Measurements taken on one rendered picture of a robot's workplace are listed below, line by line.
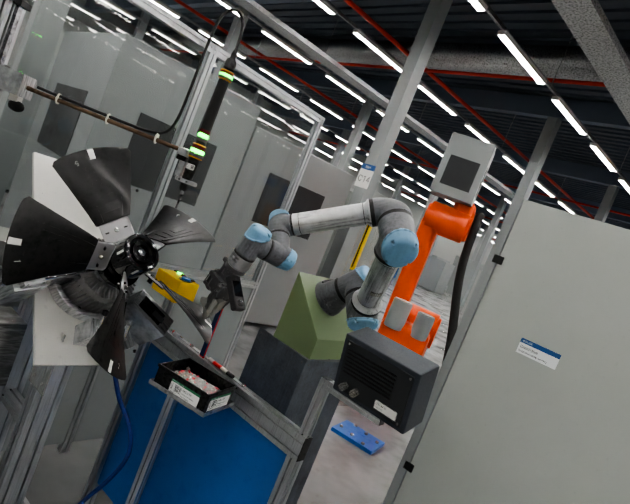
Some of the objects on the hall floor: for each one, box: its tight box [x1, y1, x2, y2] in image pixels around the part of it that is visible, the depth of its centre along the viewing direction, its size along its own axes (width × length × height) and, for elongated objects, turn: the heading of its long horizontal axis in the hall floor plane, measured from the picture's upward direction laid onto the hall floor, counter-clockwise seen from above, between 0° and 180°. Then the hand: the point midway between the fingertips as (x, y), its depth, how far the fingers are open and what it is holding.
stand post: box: [0, 366, 73, 504], centre depth 163 cm, size 4×9×91 cm, turn 64°
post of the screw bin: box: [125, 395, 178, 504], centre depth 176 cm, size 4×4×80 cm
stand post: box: [0, 295, 33, 504], centre depth 176 cm, size 4×9×115 cm, turn 64°
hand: (207, 317), depth 170 cm, fingers closed
